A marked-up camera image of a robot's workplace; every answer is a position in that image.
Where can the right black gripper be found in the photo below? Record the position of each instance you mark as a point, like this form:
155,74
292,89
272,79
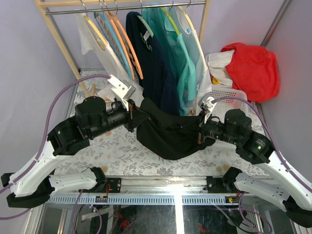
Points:
202,129

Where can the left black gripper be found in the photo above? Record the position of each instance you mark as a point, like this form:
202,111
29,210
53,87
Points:
135,116

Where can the black t shirt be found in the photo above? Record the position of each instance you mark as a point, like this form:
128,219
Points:
169,136

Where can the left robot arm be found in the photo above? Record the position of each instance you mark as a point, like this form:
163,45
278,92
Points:
35,183

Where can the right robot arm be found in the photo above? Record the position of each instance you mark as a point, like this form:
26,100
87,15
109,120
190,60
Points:
292,194

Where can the navy hanging t shirt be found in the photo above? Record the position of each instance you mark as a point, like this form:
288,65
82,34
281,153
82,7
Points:
159,83

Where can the pale blue hanging t shirt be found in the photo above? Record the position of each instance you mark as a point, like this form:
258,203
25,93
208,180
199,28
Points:
194,49

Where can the teal hanging t shirt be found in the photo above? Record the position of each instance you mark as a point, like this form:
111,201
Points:
181,65

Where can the white hanging t shirt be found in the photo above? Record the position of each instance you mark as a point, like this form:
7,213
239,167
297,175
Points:
92,39

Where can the orange hanger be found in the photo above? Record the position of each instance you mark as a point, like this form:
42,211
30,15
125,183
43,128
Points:
110,17
130,49

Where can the yellow hanger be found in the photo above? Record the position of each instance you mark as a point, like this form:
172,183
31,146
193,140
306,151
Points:
169,23

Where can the blue hanger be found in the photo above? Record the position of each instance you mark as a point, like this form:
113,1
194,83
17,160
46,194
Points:
107,30

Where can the white crumpled cloth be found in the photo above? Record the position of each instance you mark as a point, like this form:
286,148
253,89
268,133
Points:
217,63

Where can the red cloth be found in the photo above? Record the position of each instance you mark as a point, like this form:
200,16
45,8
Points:
253,70

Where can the wooden clothes rack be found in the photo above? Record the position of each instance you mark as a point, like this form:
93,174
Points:
104,5

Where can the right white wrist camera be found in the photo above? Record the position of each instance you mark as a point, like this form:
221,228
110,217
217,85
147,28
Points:
207,106

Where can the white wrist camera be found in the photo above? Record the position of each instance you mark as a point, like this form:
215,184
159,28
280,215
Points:
123,90
207,106

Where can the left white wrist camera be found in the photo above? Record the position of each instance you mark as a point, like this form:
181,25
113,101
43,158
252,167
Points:
123,90

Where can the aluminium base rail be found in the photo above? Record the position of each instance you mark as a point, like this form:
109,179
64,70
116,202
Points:
154,190

